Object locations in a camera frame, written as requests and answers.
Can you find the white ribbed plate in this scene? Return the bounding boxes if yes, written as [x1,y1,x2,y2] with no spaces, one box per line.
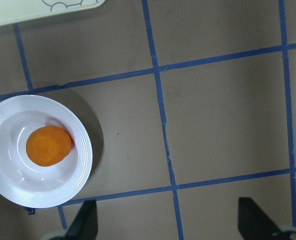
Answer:
[0,95,93,209]

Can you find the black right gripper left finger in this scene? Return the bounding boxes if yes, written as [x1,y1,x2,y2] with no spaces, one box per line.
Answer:
[65,200,98,240]

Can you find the orange fruit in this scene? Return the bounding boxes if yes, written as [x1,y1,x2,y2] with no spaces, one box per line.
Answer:
[25,125,73,167]

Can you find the cream bear tray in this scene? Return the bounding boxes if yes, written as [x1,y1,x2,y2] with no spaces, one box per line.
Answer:
[0,0,105,27]

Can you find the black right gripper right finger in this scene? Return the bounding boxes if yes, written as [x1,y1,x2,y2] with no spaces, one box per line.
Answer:
[238,197,280,240]

